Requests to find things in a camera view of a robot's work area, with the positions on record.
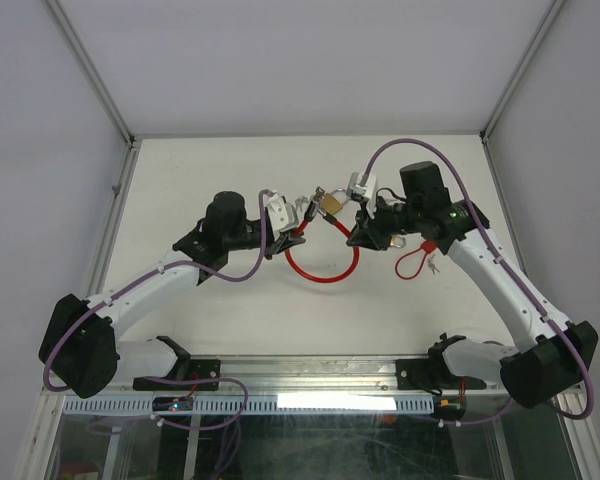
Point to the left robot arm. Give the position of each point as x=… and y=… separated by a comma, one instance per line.
x=82, y=348

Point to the white slotted cable duct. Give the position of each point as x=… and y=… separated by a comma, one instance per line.
x=283, y=403

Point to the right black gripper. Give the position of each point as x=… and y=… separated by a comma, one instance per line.
x=364, y=222

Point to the silver keys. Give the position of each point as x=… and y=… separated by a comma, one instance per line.
x=431, y=264

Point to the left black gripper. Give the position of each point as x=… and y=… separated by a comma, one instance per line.
x=283, y=242

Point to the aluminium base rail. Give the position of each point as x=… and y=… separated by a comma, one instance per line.
x=174, y=370

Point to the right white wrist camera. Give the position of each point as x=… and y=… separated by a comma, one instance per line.
x=362, y=189

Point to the brass padlock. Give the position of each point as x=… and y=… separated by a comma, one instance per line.
x=397, y=241
x=332, y=203

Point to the thick red cable lock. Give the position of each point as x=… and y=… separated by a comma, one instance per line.
x=324, y=259

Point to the red thin-cable padlock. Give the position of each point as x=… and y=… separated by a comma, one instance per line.
x=411, y=264

